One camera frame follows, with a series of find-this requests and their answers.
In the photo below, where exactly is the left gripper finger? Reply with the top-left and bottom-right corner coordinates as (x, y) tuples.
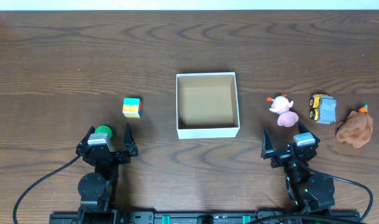
(80, 126), (95, 146)
(123, 123), (136, 151)

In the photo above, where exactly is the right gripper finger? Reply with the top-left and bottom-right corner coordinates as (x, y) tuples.
(261, 128), (274, 155)
(297, 121), (317, 139)

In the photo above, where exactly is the green round disc toy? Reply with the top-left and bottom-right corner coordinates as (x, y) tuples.
(95, 125), (113, 139)

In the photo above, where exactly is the yellow grey toy truck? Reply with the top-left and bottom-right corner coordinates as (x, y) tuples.
(309, 94), (337, 124)

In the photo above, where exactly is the pink pig figurine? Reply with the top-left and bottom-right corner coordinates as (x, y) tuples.
(266, 95), (299, 128)

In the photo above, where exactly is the colourful puzzle cube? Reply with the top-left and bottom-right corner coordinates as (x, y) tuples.
(122, 98), (143, 118)

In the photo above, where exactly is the brown plush toy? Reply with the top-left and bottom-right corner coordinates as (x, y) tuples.
(336, 105), (373, 148)

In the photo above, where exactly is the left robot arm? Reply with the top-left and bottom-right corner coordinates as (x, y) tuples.
(76, 124), (138, 224)

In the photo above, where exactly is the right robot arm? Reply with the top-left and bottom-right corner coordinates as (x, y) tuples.
(261, 122), (335, 212)

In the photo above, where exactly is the white cardboard box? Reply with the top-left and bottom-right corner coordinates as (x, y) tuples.
(175, 72), (240, 139)

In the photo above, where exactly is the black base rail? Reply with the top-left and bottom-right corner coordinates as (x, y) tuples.
(49, 210), (361, 224)

